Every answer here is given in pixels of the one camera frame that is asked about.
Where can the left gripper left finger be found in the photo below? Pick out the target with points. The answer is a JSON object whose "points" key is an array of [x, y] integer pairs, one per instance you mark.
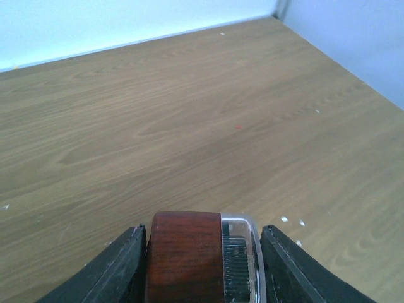
{"points": [[117, 274]]}

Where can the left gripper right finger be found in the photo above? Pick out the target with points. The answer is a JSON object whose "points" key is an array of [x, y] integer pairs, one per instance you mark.
{"points": [[292, 275]]}

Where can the clear metronome cover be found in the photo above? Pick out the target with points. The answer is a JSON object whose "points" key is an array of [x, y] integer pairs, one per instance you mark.
{"points": [[243, 265]]}

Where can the wooden metronome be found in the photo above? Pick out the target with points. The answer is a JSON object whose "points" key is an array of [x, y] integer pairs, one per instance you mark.
{"points": [[184, 258]]}

